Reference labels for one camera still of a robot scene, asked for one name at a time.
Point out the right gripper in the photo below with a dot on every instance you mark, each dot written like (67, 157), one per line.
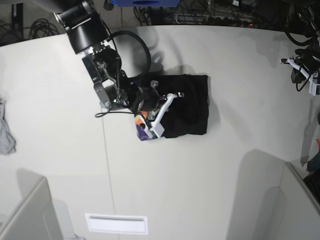
(152, 99)

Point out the black keyboard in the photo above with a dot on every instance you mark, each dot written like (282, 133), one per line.
(313, 183)

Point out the grey cloth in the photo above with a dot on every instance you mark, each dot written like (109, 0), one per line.
(7, 141)

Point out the black T-shirt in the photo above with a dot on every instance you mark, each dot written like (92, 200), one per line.
(185, 116)

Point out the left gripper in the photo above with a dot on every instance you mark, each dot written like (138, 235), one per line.
(305, 66)

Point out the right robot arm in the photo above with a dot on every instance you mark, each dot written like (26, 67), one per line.
(118, 93)

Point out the grey right partition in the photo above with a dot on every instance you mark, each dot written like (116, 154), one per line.
(289, 211)

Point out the white table slot plate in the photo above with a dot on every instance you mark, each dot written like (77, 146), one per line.
(117, 224)

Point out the grey partition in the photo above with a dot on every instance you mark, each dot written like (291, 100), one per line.
(289, 211)
(34, 218)

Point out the blue box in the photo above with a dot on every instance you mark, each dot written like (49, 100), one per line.
(145, 3)

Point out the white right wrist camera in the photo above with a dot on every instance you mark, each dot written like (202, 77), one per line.
(154, 130)

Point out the grey left partition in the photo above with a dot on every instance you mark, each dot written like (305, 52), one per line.
(34, 218)

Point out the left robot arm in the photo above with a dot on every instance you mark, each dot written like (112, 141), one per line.
(301, 24)

